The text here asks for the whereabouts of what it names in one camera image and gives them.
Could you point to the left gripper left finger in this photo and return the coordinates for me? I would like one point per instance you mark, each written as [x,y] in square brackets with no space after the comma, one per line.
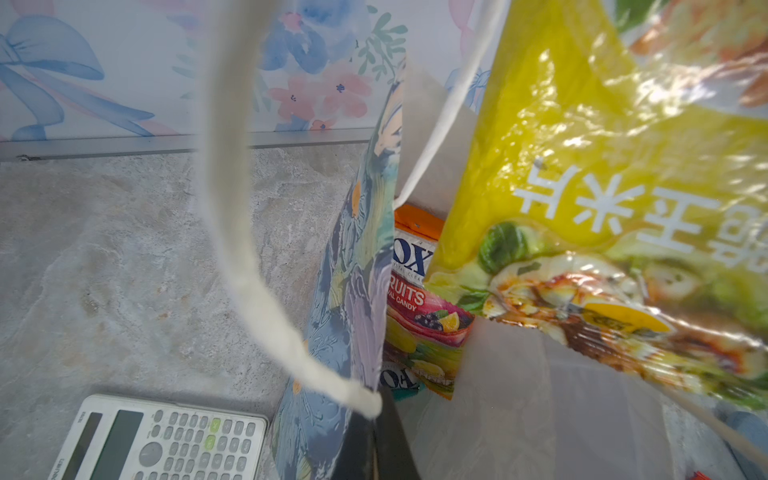
[356,458]

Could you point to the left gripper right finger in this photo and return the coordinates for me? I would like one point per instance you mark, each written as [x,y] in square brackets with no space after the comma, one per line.
[393,457]

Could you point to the mint Fox's candy bag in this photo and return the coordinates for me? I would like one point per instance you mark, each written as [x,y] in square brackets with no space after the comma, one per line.
[400,381]

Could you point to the orange Fox's candy bag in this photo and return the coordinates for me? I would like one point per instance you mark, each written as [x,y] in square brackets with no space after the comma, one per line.
[424,332]

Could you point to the floral paper gift bag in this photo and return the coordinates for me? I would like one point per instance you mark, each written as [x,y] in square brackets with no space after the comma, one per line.
[526,408]

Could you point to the yellow chips bag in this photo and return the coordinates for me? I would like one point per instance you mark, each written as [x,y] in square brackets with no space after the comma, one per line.
[615,194]

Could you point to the red sauce packet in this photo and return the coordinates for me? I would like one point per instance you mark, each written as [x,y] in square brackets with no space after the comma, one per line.
[699,476]

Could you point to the white calculator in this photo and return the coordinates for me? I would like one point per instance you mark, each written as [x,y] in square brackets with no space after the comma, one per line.
[114,437]

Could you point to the blue oblong case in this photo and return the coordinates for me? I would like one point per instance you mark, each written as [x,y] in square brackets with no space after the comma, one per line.
[754,429]

